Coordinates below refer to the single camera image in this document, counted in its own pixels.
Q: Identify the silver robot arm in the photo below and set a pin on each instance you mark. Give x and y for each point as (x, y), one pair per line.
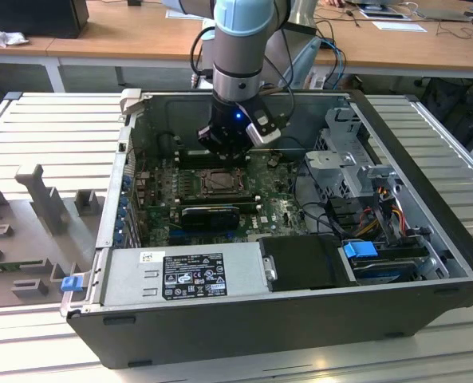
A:
(240, 48)

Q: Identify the CPU socket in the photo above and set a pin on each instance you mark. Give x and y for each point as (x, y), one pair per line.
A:
(243, 184)

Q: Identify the black RAM stick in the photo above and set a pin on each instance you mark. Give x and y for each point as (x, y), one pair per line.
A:
(216, 200)
(192, 159)

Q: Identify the round coin battery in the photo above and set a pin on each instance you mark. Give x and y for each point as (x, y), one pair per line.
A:
(272, 161)

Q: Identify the black graphics card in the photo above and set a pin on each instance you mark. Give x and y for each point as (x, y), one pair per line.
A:
(208, 217)

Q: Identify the green motherboard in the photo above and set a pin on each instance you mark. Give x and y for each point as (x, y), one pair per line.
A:
(276, 207)

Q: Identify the pale blue teach pendant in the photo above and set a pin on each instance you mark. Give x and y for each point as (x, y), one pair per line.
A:
(302, 68)

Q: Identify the metal drive cage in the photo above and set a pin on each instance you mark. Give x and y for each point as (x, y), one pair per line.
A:
(328, 163)

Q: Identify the pale blue paper sheet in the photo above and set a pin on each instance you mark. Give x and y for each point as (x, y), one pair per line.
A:
(174, 15)

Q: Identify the wooden desk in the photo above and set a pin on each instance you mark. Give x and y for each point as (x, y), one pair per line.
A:
(140, 36)

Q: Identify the black plastic shroud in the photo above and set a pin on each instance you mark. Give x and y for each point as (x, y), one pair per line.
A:
(300, 263)

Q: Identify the small black box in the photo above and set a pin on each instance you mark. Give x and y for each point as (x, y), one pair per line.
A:
(134, 2)

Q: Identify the silver power supply unit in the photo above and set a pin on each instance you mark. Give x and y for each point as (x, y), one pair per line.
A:
(128, 275)

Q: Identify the white paper sheet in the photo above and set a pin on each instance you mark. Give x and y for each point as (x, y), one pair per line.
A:
(399, 26)

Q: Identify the black PC case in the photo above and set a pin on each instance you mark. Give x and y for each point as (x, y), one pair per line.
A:
(220, 339)

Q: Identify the hard disk drive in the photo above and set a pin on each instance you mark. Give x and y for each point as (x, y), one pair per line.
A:
(383, 272)

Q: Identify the blue case latch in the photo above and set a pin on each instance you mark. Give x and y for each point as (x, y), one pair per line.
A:
(71, 285)

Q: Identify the black office chair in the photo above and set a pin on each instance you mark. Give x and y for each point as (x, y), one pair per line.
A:
(451, 111)

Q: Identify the black computer box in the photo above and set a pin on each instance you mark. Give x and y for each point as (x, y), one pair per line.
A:
(32, 18)

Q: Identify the grey parts rack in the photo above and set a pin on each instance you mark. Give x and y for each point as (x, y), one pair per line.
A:
(20, 231)

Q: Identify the crumpled white paper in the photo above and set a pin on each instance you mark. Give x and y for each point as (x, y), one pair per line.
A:
(5, 38)

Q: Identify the green RAM stick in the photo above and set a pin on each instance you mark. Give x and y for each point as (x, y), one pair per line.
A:
(5, 266)

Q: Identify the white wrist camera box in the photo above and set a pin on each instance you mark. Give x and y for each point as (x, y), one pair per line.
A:
(257, 138)

